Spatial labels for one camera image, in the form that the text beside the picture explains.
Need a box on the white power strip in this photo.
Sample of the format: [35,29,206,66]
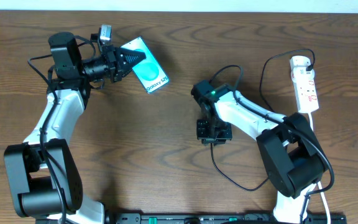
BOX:
[290,55,319,114]

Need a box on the blue screen smartphone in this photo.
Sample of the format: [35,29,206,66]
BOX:
[121,37,170,93]

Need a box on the black charger cable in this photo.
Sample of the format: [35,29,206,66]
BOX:
[209,48,316,192]

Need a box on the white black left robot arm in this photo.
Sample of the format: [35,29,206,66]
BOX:
[4,32,146,223]

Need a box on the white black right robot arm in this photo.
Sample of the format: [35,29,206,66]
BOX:
[191,80,333,223]

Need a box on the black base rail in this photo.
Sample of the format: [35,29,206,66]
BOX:
[110,212,347,224]

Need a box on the white power strip cord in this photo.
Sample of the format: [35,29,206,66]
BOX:
[308,112,332,224]

